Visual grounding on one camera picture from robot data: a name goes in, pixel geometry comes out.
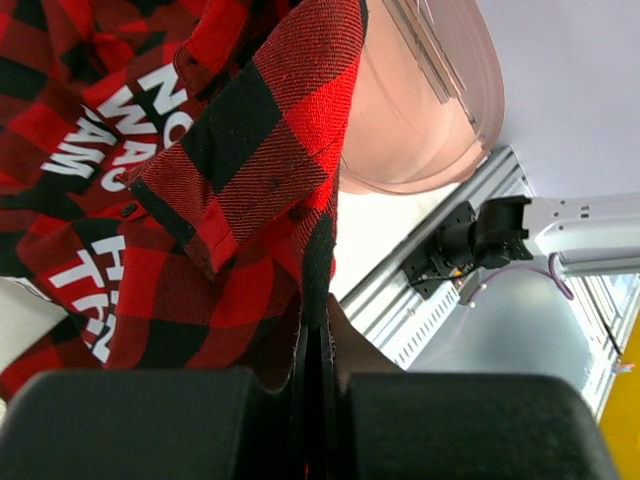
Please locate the white slotted cable duct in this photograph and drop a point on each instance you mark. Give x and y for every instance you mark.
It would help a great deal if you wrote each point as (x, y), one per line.
(404, 327)

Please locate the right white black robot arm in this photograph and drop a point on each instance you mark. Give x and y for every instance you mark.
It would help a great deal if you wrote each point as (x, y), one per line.
(590, 236)

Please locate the pink translucent plastic basin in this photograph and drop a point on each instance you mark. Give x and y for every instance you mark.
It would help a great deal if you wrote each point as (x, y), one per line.
(429, 99)

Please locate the red black plaid shirt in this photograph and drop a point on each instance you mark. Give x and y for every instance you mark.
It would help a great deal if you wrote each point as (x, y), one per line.
(169, 174)

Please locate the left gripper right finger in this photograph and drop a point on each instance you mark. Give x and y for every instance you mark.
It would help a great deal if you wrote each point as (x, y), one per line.
(390, 424)

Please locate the front aluminium rail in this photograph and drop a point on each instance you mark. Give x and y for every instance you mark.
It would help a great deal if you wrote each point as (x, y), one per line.
(381, 286)

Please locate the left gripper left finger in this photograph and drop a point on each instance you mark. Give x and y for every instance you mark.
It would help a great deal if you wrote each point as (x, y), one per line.
(239, 423)

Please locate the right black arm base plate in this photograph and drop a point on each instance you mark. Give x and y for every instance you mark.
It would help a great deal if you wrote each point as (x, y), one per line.
(445, 254)

